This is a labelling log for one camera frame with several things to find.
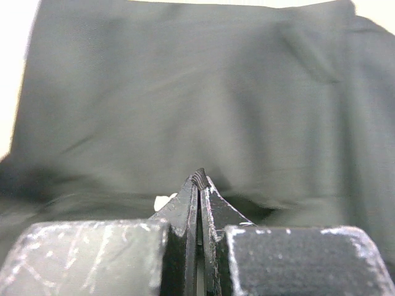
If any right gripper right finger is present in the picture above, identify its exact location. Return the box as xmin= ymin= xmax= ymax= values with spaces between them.
xmin=200 ymin=179 xmax=394 ymax=295

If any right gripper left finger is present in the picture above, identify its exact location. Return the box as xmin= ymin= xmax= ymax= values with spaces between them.
xmin=1 ymin=179 xmax=198 ymax=295

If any black backpack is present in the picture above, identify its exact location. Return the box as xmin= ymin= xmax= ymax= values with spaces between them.
xmin=0 ymin=0 xmax=395 ymax=257

